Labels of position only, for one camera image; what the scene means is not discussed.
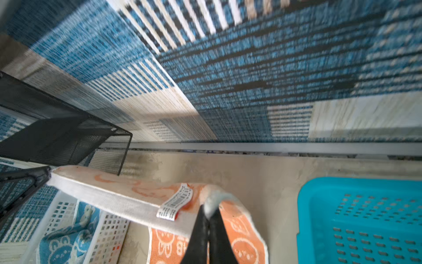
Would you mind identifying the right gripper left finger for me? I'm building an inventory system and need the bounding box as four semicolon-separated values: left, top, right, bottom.
181;205;209;264

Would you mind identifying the white towel label tag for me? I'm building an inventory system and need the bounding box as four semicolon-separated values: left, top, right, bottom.
156;183;193;221

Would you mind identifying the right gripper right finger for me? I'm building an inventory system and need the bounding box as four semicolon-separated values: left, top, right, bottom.
209;209;238;264

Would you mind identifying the teal plastic basket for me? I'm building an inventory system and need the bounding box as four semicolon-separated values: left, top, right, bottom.
297;177;422;264

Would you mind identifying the blue bunny pattern towel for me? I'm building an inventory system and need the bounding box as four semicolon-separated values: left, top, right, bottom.
38;202;100;264

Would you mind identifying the orange bunny pattern towel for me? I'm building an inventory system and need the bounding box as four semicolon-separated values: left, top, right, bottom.
48;166;268;264

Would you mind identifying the white plastic laundry basket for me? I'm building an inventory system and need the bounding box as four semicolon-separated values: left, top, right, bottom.
19;191;130;264

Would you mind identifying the black wire shelf rack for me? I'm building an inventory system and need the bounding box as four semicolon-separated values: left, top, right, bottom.
1;72;133;227

